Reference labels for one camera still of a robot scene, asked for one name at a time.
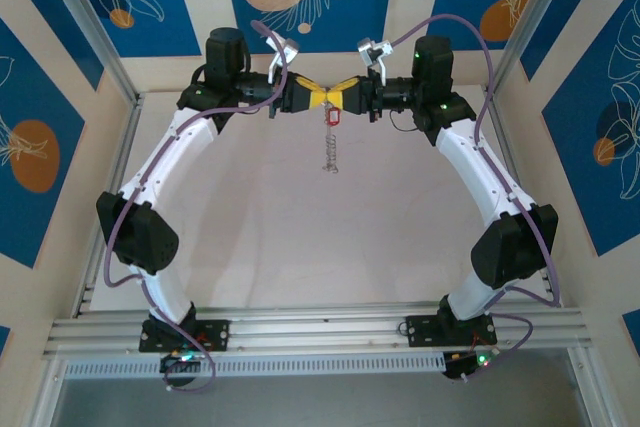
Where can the black controller box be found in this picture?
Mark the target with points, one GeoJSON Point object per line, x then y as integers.
{"type": "Point", "coordinates": [457, 367]}
{"type": "Point", "coordinates": [172, 363]}

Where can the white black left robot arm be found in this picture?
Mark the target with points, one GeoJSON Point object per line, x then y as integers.
{"type": "Point", "coordinates": [170, 157]}

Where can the silver keyring bundle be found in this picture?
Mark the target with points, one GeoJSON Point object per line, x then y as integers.
{"type": "Point", "coordinates": [331, 152]}

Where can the aluminium side rail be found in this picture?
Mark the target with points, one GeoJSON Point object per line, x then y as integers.
{"type": "Point", "coordinates": [512, 154]}
{"type": "Point", "coordinates": [122, 147]}

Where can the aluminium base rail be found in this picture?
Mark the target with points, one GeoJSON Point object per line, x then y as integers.
{"type": "Point", "coordinates": [320, 334]}

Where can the aluminium frame post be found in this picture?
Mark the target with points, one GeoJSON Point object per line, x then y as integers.
{"type": "Point", "coordinates": [527, 22]}
{"type": "Point", "coordinates": [91, 22]}

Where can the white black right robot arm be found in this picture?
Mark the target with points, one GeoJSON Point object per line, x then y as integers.
{"type": "Point", "coordinates": [475, 167]}

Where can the aluminium frame leg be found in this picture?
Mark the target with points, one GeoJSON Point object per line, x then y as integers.
{"type": "Point", "coordinates": [47, 392]}
{"type": "Point", "coordinates": [590, 387]}

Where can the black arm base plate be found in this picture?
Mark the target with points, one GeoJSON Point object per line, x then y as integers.
{"type": "Point", "coordinates": [220, 334]}
{"type": "Point", "coordinates": [420, 329]}

